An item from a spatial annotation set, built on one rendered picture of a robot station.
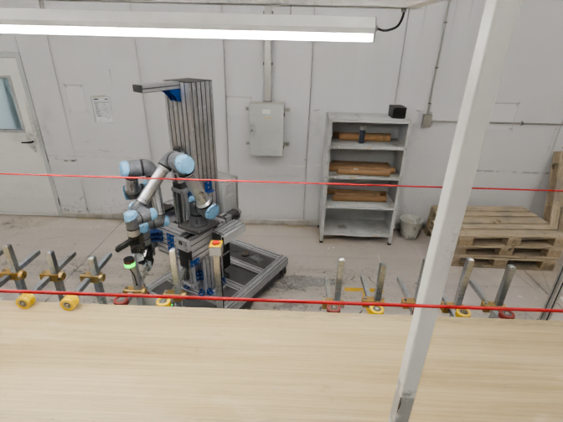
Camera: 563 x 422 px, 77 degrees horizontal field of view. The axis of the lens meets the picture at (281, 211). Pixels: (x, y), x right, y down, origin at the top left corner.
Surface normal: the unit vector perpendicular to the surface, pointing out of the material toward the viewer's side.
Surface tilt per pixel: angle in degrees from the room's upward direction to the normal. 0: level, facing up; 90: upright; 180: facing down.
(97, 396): 0
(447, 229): 90
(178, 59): 90
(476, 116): 90
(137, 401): 0
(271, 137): 90
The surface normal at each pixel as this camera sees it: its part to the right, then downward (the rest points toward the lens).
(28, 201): -0.04, 0.44
